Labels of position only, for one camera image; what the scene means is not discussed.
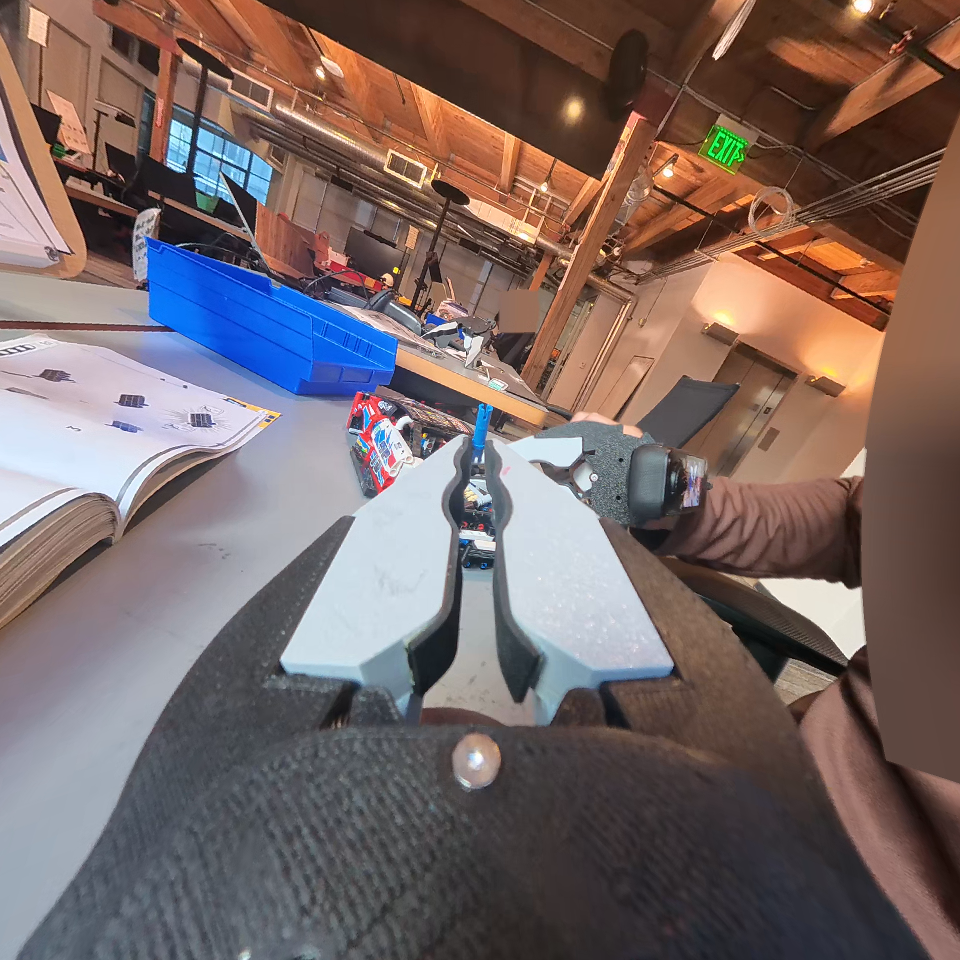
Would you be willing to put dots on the green exit sign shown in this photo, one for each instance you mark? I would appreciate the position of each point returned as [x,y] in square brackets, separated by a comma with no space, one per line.
[724,146]

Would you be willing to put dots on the person's right forearm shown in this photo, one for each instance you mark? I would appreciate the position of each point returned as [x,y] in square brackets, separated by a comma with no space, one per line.
[765,525]

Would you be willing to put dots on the person's right hand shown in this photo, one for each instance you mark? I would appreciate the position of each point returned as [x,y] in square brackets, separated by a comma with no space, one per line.
[592,418]

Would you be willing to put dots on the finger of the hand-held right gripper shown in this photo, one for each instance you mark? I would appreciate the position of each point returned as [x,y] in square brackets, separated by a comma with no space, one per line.
[551,448]

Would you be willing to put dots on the toy brick race car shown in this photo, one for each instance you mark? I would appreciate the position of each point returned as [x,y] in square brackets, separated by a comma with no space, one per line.
[382,450]

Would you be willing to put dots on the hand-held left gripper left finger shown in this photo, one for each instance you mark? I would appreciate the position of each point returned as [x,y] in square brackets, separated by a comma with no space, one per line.
[375,592]

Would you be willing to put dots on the black mesh office chair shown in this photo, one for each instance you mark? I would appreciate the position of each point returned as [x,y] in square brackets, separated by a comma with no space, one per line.
[750,607]

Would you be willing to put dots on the metal elevator door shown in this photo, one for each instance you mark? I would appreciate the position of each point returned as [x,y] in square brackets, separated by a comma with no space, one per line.
[750,412]

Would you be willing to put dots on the wall sconce lamp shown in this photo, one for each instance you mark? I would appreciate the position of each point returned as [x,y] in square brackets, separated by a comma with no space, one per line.
[721,335]
[825,385]

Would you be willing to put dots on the building instruction booklet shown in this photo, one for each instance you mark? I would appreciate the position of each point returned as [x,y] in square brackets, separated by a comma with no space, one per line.
[112,450]

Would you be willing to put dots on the wooden support column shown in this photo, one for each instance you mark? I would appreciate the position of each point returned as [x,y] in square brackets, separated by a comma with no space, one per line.
[592,247]

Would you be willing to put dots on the wooden document stand board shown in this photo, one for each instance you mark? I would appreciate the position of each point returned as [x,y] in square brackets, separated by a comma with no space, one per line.
[64,217]

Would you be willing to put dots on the cluttered background table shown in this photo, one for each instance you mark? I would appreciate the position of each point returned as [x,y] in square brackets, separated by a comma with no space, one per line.
[465,379]

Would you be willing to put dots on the person's brown sweater torso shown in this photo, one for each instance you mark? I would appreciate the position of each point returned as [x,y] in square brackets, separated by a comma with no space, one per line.
[900,825]

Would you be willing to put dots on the printed paper sheet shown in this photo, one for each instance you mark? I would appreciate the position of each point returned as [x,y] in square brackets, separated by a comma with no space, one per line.
[15,195]

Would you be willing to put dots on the blue plastic bin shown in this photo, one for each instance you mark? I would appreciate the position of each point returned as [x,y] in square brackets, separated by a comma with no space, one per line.
[262,337]

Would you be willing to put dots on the grey desk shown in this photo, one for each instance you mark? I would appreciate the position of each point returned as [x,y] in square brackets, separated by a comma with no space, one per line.
[225,525]

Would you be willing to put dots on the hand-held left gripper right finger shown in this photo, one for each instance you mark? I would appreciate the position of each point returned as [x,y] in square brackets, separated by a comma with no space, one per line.
[577,600]

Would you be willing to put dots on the black floor lamp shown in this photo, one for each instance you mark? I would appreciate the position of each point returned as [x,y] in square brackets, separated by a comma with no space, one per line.
[450,191]
[204,56]

